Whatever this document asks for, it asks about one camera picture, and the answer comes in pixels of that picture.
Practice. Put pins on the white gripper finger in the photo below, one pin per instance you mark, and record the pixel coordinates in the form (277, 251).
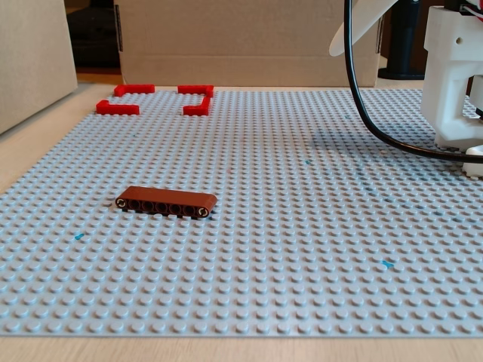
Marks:
(368, 19)

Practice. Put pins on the brown lego technic beam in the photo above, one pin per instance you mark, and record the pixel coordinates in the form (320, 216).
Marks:
(166, 196)

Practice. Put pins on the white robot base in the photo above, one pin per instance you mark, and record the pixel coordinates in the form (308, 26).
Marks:
(474, 164)

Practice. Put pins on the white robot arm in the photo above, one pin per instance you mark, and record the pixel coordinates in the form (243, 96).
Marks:
(445, 75)

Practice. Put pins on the red L-shaped lego beam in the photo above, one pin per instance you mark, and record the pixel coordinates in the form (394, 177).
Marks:
(120, 109)
(136, 89)
(196, 110)
(192, 89)

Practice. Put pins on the grey lego baseplate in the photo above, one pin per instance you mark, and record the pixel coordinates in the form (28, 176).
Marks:
(264, 264)

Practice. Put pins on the black stand pole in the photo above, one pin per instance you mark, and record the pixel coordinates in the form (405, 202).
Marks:
(405, 45)

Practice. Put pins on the wide cardboard box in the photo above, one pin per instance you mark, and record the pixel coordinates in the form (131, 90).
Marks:
(234, 37)

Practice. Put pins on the plain cardboard box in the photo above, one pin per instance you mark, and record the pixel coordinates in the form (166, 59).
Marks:
(34, 56)

